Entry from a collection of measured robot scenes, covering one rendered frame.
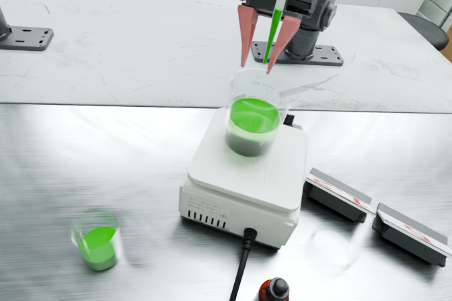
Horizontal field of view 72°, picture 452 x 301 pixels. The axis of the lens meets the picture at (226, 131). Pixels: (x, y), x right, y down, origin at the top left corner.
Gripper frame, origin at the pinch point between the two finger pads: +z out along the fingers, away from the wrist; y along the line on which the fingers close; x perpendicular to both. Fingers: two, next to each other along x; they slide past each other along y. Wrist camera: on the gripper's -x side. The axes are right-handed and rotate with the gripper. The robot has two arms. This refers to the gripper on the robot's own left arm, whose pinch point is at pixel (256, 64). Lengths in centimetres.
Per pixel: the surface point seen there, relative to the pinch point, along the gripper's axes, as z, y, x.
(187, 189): 14.1, -2.1, -13.5
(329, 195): 13.3, 14.0, -4.1
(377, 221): 15.0, 21.1, -2.9
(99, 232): 20.8, -9.7, -16.3
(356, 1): -69, 44, 261
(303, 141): 7.0, 8.6, -5.9
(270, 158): 9.2, 5.3, -9.6
